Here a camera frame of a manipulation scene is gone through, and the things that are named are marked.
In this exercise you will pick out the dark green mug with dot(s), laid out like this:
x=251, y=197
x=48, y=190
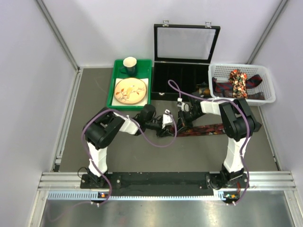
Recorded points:
x=129, y=67

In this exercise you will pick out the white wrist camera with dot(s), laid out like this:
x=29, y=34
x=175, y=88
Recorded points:
x=166, y=118
x=182, y=105

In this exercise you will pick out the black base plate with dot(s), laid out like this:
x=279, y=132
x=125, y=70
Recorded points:
x=146, y=180

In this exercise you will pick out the floral colourful tie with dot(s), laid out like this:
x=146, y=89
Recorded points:
x=238, y=80

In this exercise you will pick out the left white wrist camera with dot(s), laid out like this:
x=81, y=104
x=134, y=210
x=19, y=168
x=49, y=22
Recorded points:
x=166, y=118

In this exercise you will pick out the red navy striped tie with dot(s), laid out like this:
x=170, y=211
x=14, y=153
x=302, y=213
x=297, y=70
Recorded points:
x=250, y=83

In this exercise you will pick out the white plastic basket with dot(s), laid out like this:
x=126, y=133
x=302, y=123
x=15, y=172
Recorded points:
x=221, y=72

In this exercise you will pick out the dark maroon tie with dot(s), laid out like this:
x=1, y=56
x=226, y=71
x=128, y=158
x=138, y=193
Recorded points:
x=229, y=94

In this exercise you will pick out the black glass-lid display box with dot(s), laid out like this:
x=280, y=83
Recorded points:
x=183, y=54

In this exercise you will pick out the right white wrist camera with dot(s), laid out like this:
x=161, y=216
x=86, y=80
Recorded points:
x=182, y=105

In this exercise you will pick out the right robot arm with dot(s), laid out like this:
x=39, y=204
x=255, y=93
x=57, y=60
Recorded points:
x=238, y=123

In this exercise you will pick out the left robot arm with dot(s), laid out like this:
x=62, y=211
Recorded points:
x=101, y=130

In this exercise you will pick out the dark red patterned tie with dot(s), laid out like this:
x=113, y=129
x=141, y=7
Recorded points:
x=212, y=129

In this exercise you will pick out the brown tie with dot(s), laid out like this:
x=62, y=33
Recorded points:
x=203, y=89

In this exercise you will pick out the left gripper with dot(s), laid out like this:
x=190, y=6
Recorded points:
x=164, y=132

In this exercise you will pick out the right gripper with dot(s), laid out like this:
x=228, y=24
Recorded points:
x=184, y=126

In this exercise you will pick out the bird pattern plate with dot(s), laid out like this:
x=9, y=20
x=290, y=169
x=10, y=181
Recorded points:
x=130, y=91

